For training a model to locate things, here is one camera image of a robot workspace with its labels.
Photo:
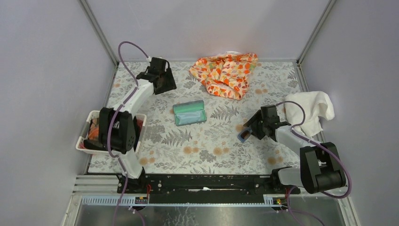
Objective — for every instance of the white towel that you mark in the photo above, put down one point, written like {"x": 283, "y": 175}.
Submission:
{"x": 309, "y": 106}

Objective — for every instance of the orange floral fabric bag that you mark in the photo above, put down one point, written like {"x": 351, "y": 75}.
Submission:
{"x": 225, "y": 75}

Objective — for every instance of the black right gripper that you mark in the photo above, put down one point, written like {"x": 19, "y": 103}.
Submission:
{"x": 257, "y": 117}

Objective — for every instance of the aluminium frame profile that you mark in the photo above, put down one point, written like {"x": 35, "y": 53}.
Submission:
{"x": 95, "y": 202}

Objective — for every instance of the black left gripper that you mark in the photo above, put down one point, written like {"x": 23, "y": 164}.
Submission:
{"x": 169, "y": 85}

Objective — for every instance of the white perforated plastic basket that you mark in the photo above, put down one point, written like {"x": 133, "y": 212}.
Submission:
{"x": 142, "y": 118}

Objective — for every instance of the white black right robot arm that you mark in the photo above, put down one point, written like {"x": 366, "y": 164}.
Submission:
{"x": 320, "y": 168}

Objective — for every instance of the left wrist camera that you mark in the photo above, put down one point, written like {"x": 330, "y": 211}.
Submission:
{"x": 150, "y": 58}

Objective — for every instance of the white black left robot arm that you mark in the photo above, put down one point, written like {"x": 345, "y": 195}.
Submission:
{"x": 118, "y": 129}

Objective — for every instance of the floral grey tablecloth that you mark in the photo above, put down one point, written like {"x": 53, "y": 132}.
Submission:
{"x": 212, "y": 147}

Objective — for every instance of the dark blue glasses case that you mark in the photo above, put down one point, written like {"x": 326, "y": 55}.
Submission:
{"x": 193, "y": 106}

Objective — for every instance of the blue frame sunglasses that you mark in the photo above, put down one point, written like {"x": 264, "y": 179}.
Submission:
{"x": 245, "y": 134}

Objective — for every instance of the light blue cleaning cloth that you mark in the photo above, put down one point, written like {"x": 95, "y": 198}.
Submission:
{"x": 189, "y": 117}

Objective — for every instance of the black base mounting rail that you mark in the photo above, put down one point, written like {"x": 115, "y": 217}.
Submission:
{"x": 202, "y": 188}

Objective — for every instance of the black pouch in basket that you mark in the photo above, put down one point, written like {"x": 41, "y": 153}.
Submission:
{"x": 92, "y": 142}

